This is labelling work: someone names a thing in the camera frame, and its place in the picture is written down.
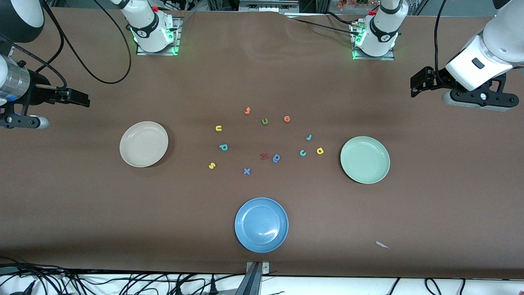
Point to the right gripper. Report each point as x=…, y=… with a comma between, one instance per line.
x=39, y=91

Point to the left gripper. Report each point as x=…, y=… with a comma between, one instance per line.
x=436, y=80

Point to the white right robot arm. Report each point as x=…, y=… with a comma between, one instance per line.
x=147, y=24

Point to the beige plate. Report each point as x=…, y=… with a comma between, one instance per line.
x=143, y=144

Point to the green plate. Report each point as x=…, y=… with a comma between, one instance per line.
x=365, y=159

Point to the dried flower bunch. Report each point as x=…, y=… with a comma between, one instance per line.
x=352, y=3

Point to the blue foam letter a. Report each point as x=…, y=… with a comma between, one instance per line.
x=276, y=158

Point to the white paper scrap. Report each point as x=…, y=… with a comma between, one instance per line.
x=382, y=245

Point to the grey power strip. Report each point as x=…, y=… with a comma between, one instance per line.
x=268, y=5

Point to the blue plate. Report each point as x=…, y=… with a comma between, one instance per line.
x=261, y=225

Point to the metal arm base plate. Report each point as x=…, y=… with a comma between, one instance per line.
x=141, y=51
x=389, y=57

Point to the aluminium table edge rail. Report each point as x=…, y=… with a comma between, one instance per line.
x=12, y=49

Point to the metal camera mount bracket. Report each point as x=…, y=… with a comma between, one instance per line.
x=251, y=282

